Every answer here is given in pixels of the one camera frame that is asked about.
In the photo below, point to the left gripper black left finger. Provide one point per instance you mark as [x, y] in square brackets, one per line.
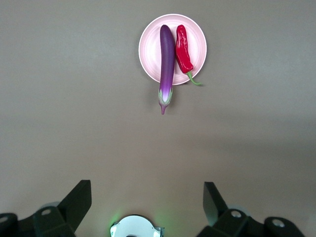
[69, 212]

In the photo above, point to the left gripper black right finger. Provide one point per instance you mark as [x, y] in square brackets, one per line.
[222, 219]

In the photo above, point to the long purple eggplant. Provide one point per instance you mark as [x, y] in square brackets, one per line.
[167, 61]

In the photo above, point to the red chili pepper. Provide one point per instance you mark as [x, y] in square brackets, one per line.
[182, 51]

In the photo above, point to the brown table mat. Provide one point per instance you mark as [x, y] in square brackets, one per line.
[61, 123]

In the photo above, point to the pink round plate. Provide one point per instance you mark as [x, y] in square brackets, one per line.
[150, 49]

